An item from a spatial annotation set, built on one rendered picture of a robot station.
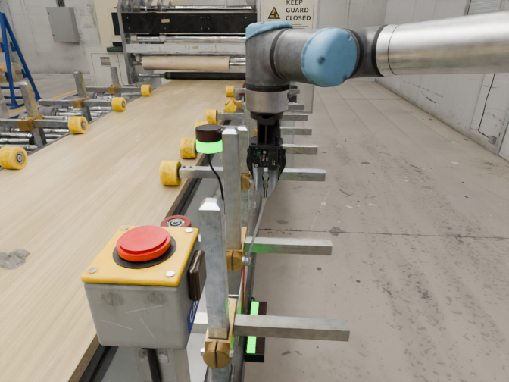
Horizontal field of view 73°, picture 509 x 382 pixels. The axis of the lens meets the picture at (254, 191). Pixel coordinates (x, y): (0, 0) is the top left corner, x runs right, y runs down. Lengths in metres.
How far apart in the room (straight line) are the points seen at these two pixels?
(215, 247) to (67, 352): 0.29
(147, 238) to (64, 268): 0.60
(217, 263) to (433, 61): 0.48
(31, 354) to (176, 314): 0.46
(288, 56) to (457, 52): 0.26
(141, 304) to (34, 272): 0.63
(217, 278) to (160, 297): 0.35
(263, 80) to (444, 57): 0.31
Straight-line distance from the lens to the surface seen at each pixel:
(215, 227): 0.55
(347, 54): 0.63
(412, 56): 0.66
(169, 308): 0.27
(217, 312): 0.66
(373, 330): 1.95
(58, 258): 0.91
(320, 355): 1.79
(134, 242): 0.28
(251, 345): 0.88
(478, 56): 0.63
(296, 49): 0.62
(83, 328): 0.71
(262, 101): 0.70
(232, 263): 0.88
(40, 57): 11.66
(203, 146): 0.75
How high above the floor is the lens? 1.38
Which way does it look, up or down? 26 degrees down
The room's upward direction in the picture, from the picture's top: straight up
